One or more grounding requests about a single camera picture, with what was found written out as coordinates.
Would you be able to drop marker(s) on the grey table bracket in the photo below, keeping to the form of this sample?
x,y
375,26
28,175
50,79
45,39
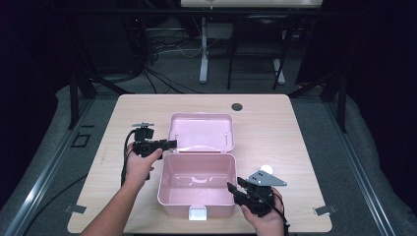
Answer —
x,y
324,210
76,208

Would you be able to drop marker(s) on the pink storage box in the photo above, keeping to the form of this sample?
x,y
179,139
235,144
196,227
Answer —
x,y
196,177

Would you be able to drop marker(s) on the person's left hand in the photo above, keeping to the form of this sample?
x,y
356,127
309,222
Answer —
x,y
139,170

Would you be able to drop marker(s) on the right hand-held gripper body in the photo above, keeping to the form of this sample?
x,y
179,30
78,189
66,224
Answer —
x,y
260,200

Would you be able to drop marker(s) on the aluminium floor rail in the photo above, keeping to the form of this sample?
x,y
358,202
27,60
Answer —
x,y
360,178
49,170

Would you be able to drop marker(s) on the person's right hand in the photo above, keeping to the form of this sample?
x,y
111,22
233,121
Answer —
x,y
268,224

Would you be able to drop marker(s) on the black metal stand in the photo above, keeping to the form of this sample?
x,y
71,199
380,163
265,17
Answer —
x,y
342,108
73,105

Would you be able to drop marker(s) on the white desk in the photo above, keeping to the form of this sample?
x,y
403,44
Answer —
x,y
204,59

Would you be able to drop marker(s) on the black chair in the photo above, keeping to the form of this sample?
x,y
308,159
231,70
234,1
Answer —
x,y
230,59

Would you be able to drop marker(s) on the small white bottle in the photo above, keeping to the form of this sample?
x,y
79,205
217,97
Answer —
x,y
267,168

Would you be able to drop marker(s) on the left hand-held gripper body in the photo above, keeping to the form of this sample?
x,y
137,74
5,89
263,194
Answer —
x,y
144,146

